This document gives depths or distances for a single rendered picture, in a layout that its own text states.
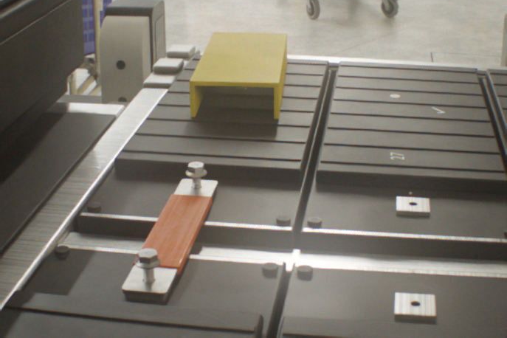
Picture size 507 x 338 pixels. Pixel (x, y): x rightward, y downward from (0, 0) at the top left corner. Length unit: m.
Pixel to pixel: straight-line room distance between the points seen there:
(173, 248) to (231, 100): 0.26
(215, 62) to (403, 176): 0.22
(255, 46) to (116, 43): 0.29
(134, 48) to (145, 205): 0.48
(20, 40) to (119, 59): 0.38
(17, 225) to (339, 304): 0.22
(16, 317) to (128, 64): 0.64
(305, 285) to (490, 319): 0.10
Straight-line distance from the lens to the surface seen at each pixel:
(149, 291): 0.48
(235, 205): 0.59
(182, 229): 0.55
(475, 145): 0.68
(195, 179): 0.60
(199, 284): 0.50
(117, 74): 1.07
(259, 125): 0.70
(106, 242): 0.57
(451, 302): 0.49
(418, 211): 0.58
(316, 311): 0.48
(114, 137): 0.73
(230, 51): 0.79
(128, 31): 1.06
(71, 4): 0.81
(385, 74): 0.84
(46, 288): 0.51
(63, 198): 0.62
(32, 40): 0.72
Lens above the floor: 1.24
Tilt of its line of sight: 21 degrees down
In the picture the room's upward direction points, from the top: straight up
